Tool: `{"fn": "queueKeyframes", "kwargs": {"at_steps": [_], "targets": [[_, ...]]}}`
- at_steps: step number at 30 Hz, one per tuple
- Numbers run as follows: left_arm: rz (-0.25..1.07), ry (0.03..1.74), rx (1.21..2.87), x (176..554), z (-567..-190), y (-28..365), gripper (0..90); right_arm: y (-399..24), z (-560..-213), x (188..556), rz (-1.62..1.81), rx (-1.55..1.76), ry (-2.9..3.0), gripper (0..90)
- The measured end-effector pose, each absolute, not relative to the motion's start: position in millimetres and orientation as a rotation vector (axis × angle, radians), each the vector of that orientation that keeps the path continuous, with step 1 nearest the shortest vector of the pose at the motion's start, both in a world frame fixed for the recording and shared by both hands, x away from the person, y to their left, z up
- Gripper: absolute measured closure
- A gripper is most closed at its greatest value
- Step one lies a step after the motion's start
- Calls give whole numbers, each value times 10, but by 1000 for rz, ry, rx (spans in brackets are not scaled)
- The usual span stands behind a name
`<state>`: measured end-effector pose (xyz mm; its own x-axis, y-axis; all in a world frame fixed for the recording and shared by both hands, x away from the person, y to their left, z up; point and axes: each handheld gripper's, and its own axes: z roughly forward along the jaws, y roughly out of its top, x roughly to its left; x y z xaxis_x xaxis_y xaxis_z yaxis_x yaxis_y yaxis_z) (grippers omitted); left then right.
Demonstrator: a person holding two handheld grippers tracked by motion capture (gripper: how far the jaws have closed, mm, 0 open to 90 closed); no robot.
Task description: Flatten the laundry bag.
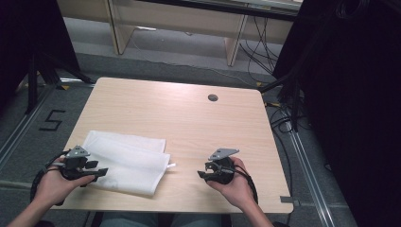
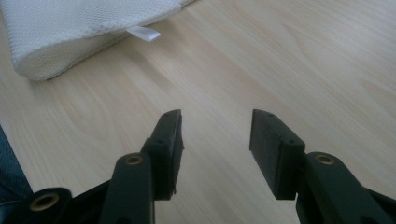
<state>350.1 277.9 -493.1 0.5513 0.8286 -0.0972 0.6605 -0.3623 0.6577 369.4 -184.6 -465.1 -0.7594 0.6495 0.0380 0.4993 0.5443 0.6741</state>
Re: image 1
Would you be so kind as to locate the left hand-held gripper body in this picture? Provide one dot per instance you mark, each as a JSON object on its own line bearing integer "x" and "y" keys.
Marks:
{"x": 74, "y": 164}

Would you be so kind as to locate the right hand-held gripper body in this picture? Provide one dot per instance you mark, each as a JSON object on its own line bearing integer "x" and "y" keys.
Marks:
{"x": 224, "y": 170}

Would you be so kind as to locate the white cloth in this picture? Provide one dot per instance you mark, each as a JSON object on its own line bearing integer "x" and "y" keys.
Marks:
{"x": 129, "y": 164}

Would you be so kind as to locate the person's right hand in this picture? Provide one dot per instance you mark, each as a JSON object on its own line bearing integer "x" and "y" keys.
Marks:
{"x": 235, "y": 190}

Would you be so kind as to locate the person's left hand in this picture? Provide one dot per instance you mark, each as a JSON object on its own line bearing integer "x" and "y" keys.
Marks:
{"x": 55, "y": 187}

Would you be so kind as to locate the person's legs in jeans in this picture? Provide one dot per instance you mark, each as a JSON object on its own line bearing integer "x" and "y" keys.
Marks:
{"x": 132, "y": 220}

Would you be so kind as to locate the grey tape strip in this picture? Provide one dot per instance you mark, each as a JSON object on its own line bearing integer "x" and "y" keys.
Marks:
{"x": 288, "y": 199}

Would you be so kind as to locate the black metal stand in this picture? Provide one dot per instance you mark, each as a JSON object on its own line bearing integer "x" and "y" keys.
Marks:
{"x": 288, "y": 94}
{"x": 44, "y": 75}

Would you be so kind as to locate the black curtain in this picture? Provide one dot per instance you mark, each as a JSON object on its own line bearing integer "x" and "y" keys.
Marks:
{"x": 28, "y": 41}
{"x": 353, "y": 104}

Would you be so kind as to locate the light wooden desk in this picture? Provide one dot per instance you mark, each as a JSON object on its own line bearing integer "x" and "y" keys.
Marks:
{"x": 176, "y": 23}

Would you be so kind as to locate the metal floor rail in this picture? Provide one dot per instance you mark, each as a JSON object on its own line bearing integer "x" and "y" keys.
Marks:
{"x": 22, "y": 126}
{"x": 310, "y": 179}

